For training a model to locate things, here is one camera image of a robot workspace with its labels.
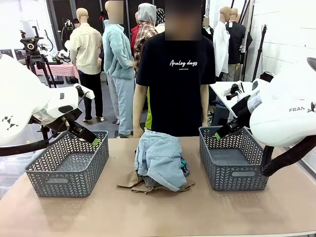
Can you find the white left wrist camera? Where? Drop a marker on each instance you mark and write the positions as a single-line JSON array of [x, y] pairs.
[[86, 90]]

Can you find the mannequin in blue fleece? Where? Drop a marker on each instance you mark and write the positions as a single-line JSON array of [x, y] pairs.
[[118, 59]]

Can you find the black camera tripod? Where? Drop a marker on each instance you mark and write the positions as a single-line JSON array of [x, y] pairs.
[[33, 51]]

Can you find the mannequin in plaid hoodie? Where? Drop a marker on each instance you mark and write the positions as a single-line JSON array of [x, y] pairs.
[[144, 34]]

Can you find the teal green shirt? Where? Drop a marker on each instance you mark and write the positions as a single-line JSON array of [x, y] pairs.
[[184, 165]]

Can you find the table with pink cloth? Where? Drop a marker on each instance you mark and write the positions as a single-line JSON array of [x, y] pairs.
[[59, 69]]

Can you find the mannequin in black shirt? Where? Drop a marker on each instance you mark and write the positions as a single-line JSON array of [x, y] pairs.
[[237, 42]]

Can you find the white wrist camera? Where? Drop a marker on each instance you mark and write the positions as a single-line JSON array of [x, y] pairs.
[[86, 90], [235, 93]]

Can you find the grey plastic woven basket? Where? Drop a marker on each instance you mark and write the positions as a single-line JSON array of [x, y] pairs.
[[237, 182], [66, 187]]

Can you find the person's right hand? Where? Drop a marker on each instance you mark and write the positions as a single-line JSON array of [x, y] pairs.
[[138, 132]]

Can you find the person's left forearm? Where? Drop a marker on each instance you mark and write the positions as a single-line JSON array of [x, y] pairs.
[[204, 112]]

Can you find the large white table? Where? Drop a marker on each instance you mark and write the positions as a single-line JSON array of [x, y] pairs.
[[222, 90]]

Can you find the beige khaki shorts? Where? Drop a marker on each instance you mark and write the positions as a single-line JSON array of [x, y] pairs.
[[128, 182]]

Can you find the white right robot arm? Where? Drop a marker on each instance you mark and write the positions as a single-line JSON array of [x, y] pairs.
[[284, 123]]

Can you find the light blue denim shorts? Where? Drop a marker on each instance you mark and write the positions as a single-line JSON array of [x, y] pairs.
[[160, 158]]

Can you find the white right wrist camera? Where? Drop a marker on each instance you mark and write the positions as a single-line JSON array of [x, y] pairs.
[[235, 93]]

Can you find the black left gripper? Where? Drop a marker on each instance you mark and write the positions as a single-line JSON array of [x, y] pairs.
[[82, 133]]

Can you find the mannequin in white shirt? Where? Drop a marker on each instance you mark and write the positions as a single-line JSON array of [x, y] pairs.
[[221, 49]]

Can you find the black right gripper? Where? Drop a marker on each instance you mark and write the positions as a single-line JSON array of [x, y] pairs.
[[233, 127]]

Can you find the person's left hand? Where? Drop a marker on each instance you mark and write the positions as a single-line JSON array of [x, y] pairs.
[[205, 124]]

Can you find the mannequin in cream jacket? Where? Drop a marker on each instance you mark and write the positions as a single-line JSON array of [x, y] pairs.
[[86, 49]]

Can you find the person's right forearm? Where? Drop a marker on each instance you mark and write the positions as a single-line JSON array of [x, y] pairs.
[[138, 118]]

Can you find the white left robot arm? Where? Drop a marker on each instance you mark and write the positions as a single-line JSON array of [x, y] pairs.
[[19, 98]]

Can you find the thin black light stand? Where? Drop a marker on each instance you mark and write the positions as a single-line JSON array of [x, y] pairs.
[[261, 47]]

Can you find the person in black t-shirt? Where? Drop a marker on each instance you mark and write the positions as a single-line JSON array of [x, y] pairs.
[[175, 98]]

